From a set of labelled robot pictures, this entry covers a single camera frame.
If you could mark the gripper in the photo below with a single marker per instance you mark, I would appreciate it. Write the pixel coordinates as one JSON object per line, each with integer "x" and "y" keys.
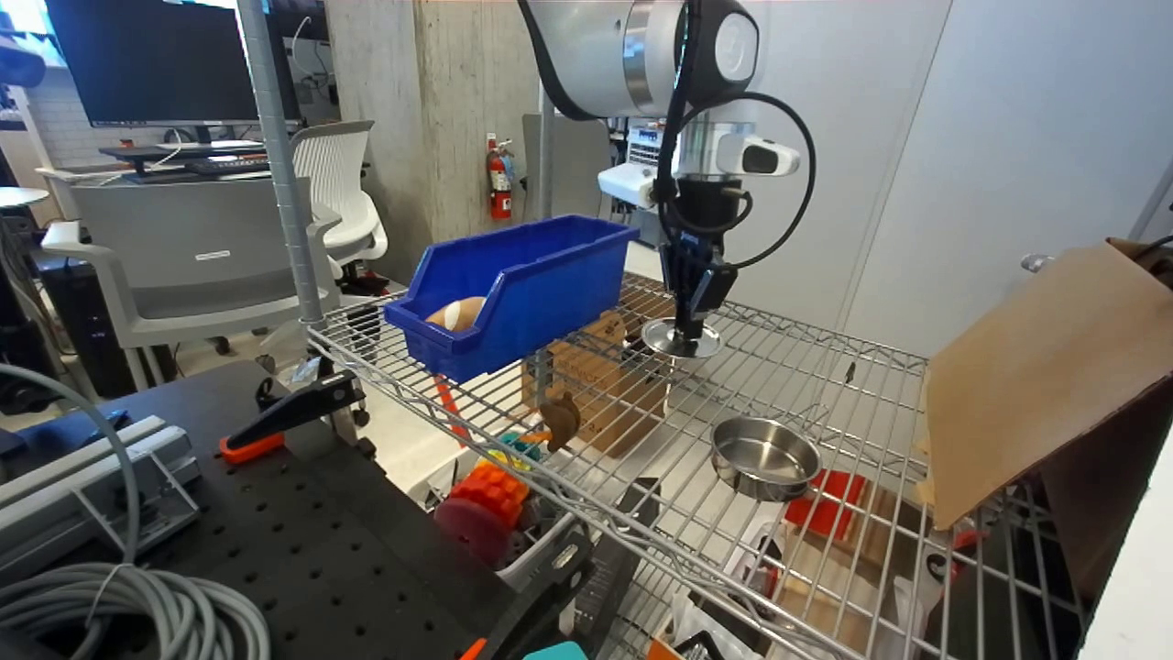
{"x": 706, "y": 206}

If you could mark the silver pot lid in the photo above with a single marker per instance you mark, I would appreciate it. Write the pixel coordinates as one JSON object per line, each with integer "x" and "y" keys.
{"x": 664, "y": 341}

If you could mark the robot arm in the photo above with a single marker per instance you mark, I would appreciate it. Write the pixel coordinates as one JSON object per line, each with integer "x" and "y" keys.
{"x": 596, "y": 55}

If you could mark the small cardboard box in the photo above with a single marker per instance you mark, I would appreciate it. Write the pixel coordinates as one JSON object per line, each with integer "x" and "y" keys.
{"x": 596, "y": 380}

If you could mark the blue plastic bin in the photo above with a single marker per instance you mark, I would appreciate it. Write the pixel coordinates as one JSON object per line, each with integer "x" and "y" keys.
{"x": 541, "y": 293}

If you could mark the open silver bowl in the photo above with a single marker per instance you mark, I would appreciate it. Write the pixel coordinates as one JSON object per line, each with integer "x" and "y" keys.
{"x": 765, "y": 463}

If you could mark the brown toy figure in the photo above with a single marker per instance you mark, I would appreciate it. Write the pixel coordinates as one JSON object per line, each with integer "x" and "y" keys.
{"x": 561, "y": 420}

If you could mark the red fire extinguisher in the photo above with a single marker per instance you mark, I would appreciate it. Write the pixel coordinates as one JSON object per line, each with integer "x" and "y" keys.
{"x": 499, "y": 183}

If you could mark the teal toy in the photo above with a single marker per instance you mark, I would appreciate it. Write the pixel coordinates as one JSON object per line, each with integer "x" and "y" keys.
{"x": 518, "y": 449}

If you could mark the brown and white toy football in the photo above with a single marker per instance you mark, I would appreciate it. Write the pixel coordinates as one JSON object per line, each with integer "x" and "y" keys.
{"x": 458, "y": 314}

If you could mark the red plastic toy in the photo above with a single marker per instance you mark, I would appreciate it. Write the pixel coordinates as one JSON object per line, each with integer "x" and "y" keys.
{"x": 825, "y": 504}

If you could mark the orange rod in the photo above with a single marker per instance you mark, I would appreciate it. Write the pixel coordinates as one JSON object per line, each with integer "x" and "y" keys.
{"x": 451, "y": 408}

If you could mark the orange toy block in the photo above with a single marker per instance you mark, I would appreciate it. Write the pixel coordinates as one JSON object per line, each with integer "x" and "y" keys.
{"x": 490, "y": 490}

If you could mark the white plastic bin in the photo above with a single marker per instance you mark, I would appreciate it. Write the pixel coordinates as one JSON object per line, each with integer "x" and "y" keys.
{"x": 541, "y": 559}

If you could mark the maroon round toy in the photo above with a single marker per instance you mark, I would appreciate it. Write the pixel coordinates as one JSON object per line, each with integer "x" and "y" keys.
{"x": 472, "y": 532}

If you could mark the large brown cardboard box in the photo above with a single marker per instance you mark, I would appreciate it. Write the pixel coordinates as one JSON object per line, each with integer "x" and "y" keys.
{"x": 1035, "y": 376}

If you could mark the white office chair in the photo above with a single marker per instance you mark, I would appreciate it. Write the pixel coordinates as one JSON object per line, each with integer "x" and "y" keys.
{"x": 344, "y": 183}

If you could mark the black keyboard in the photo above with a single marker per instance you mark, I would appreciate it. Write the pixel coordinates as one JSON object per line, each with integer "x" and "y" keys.
{"x": 224, "y": 166}

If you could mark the grey chair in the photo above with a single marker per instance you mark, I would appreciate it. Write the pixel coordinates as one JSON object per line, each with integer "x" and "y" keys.
{"x": 202, "y": 257}

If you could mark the monitor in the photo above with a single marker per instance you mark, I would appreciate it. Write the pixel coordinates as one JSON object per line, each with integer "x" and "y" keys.
{"x": 156, "y": 55}

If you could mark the black computer tower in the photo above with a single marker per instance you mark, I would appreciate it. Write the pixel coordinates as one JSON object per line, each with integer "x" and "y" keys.
{"x": 78, "y": 321}

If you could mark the grey metal box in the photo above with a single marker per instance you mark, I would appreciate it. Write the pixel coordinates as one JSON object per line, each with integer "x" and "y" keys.
{"x": 82, "y": 495}

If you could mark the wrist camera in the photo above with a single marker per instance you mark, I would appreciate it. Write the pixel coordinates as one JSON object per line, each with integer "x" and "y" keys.
{"x": 628, "y": 183}

